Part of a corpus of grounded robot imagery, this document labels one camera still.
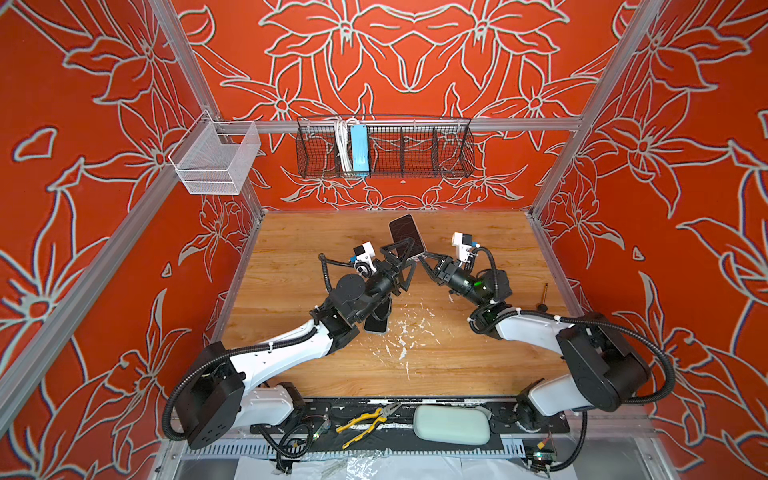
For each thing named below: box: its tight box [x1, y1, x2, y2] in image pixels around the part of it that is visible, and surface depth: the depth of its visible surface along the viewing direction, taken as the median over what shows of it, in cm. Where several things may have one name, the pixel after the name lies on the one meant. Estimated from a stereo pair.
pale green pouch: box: [413, 404, 491, 446], surface depth 72 cm
